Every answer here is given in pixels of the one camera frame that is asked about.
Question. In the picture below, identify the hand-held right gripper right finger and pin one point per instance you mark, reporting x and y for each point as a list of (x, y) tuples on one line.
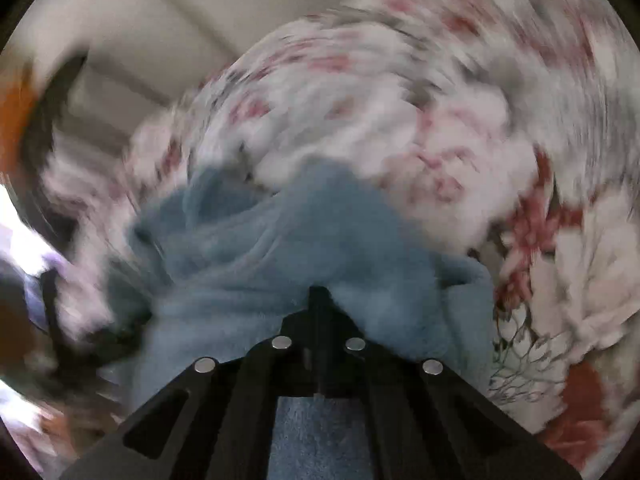
[(332, 340)]

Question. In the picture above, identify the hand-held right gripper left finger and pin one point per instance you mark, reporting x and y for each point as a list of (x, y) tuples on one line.
[(307, 340)]

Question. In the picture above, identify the blue fleece towel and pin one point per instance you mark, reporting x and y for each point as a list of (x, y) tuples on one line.
[(300, 240)]

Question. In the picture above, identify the floral bedspread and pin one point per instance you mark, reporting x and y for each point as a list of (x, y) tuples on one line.
[(400, 85)]

